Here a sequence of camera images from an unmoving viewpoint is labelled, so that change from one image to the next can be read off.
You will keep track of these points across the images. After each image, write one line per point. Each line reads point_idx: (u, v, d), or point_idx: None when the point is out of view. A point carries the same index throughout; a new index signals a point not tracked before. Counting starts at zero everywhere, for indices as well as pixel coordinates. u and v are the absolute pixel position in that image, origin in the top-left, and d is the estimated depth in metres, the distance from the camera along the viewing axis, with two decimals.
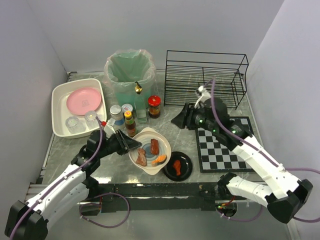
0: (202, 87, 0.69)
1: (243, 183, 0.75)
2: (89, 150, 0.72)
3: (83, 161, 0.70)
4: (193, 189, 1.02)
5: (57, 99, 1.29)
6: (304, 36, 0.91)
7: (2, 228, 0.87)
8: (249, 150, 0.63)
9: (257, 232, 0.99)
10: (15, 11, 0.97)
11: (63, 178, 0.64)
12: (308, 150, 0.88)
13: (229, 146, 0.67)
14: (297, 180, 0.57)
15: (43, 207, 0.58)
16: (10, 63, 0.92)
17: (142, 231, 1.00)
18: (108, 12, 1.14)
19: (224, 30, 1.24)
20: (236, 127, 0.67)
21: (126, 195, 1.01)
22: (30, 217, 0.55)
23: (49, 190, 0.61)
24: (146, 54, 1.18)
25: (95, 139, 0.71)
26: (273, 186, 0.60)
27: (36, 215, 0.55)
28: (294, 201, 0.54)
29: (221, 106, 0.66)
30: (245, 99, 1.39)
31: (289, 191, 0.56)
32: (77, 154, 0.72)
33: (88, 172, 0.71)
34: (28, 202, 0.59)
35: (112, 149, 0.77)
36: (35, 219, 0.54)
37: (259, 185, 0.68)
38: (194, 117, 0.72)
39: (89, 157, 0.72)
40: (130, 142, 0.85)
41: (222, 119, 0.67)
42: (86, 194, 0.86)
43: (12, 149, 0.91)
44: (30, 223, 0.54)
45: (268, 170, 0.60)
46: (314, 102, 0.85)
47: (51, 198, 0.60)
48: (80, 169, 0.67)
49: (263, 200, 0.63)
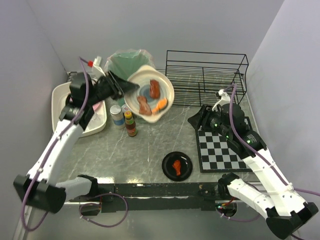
0: (221, 91, 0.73)
1: (245, 187, 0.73)
2: (76, 99, 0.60)
3: (73, 114, 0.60)
4: (193, 189, 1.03)
5: (56, 99, 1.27)
6: (304, 36, 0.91)
7: (2, 228, 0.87)
8: (261, 163, 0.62)
9: (257, 232, 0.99)
10: (15, 10, 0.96)
11: (57, 139, 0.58)
12: (307, 149, 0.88)
13: (240, 154, 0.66)
14: (304, 202, 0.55)
15: (47, 176, 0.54)
16: (10, 63, 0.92)
17: (143, 230, 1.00)
18: (108, 11, 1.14)
19: (224, 30, 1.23)
20: (252, 137, 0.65)
21: (126, 195, 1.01)
22: (37, 187, 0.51)
23: (46, 157, 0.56)
24: (146, 54, 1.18)
25: (78, 84, 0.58)
26: (277, 202, 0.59)
27: (42, 183, 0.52)
28: (296, 222, 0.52)
29: (239, 113, 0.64)
30: (245, 99, 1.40)
31: (293, 211, 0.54)
32: (64, 106, 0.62)
33: (84, 123, 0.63)
34: (29, 174, 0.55)
35: (103, 96, 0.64)
36: (43, 188, 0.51)
37: (262, 195, 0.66)
38: (210, 120, 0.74)
39: (79, 107, 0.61)
40: (125, 85, 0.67)
41: (236, 126, 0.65)
42: (89, 187, 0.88)
43: (12, 149, 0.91)
44: (39, 192, 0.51)
45: (276, 187, 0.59)
46: (314, 102, 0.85)
47: (53, 163, 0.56)
48: (72, 124, 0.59)
49: (263, 212, 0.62)
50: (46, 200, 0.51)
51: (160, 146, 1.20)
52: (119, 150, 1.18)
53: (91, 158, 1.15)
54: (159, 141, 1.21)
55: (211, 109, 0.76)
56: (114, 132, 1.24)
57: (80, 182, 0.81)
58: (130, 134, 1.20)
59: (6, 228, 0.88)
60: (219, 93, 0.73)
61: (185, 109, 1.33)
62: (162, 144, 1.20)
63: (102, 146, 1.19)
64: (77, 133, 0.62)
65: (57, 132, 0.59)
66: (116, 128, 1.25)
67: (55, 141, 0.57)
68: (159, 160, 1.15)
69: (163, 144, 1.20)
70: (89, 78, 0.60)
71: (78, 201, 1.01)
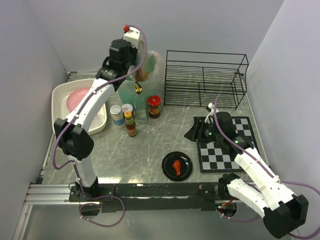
0: (211, 104, 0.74)
1: (245, 187, 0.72)
2: (112, 61, 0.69)
3: (108, 75, 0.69)
4: (193, 188, 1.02)
5: (56, 98, 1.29)
6: (304, 35, 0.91)
7: (3, 228, 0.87)
8: (248, 159, 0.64)
9: (256, 232, 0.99)
10: (15, 11, 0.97)
11: (93, 94, 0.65)
12: (307, 150, 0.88)
13: (232, 155, 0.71)
14: (291, 193, 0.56)
15: (81, 122, 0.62)
16: (10, 62, 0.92)
17: (142, 230, 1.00)
18: (108, 11, 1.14)
19: (224, 29, 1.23)
20: (240, 138, 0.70)
21: (126, 195, 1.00)
22: (73, 129, 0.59)
23: (83, 106, 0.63)
24: (156, 58, 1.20)
25: (117, 47, 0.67)
26: (267, 196, 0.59)
27: (78, 127, 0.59)
28: (285, 212, 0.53)
29: (226, 117, 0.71)
30: (245, 99, 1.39)
31: (281, 201, 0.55)
32: (100, 68, 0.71)
33: (115, 87, 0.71)
34: (67, 119, 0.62)
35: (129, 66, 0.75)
36: (78, 131, 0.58)
37: (261, 194, 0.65)
38: (205, 130, 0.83)
39: (113, 70, 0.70)
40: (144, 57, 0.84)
41: (226, 130, 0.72)
42: (89, 183, 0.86)
43: (13, 148, 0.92)
44: (74, 134, 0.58)
45: (263, 180, 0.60)
46: (313, 101, 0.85)
47: (87, 112, 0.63)
48: (108, 84, 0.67)
49: (261, 210, 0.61)
50: (79, 141, 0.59)
51: (160, 146, 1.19)
52: (119, 150, 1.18)
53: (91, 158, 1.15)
54: (158, 141, 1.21)
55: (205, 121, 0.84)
56: (114, 132, 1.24)
57: (93, 171, 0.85)
58: (130, 134, 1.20)
59: (6, 228, 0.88)
60: (208, 107, 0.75)
61: (185, 109, 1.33)
62: (162, 144, 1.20)
63: (102, 146, 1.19)
64: (109, 94, 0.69)
65: (92, 88, 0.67)
66: (116, 128, 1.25)
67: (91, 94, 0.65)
68: (159, 160, 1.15)
69: (163, 144, 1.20)
70: (127, 45, 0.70)
71: (78, 201, 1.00)
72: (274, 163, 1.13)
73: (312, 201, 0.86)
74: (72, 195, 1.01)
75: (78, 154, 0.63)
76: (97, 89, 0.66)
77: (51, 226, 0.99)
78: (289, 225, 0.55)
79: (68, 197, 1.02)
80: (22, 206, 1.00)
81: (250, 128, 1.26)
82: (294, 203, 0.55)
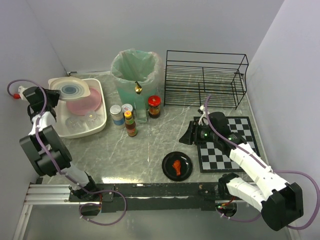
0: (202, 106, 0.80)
1: (244, 184, 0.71)
2: (35, 105, 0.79)
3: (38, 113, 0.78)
4: (193, 188, 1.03)
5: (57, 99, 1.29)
6: (303, 37, 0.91)
7: (2, 229, 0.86)
8: (241, 153, 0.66)
9: (256, 232, 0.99)
10: (15, 11, 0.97)
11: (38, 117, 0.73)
12: (307, 150, 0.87)
13: (227, 152, 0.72)
14: (285, 182, 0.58)
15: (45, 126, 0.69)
16: (10, 61, 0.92)
17: (142, 230, 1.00)
18: (108, 11, 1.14)
19: (225, 29, 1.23)
20: (233, 135, 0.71)
21: (127, 194, 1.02)
22: (44, 132, 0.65)
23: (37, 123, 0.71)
24: (155, 58, 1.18)
25: (32, 92, 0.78)
26: (262, 187, 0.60)
27: (45, 128, 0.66)
28: (278, 199, 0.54)
29: (220, 116, 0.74)
30: (245, 99, 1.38)
31: (275, 189, 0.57)
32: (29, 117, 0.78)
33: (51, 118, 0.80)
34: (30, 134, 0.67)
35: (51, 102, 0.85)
36: (49, 130, 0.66)
37: (258, 189, 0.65)
38: (200, 132, 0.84)
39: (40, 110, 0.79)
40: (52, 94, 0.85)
41: (220, 129, 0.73)
42: (88, 179, 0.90)
43: (12, 148, 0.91)
44: (47, 135, 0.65)
45: (257, 172, 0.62)
46: (312, 101, 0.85)
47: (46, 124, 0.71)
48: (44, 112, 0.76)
49: (259, 205, 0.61)
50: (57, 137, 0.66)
51: (160, 146, 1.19)
52: (119, 150, 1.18)
53: (91, 158, 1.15)
54: (158, 141, 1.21)
55: (198, 123, 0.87)
56: (114, 132, 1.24)
57: (82, 171, 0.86)
58: (130, 134, 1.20)
59: (6, 228, 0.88)
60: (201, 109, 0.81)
61: (185, 109, 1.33)
62: (162, 144, 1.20)
63: (102, 146, 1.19)
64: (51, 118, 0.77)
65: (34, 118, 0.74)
66: (116, 128, 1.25)
67: (38, 118, 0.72)
68: (159, 160, 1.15)
69: (163, 144, 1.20)
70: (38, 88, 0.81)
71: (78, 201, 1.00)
72: (273, 163, 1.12)
73: (311, 201, 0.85)
74: (72, 195, 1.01)
75: (66, 160, 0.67)
76: (39, 114, 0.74)
77: (51, 227, 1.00)
78: (285, 215, 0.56)
79: (68, 197, 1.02)
80: (23, 206, 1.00)
81: (250, 128, 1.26)
82: (288, 192, 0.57)
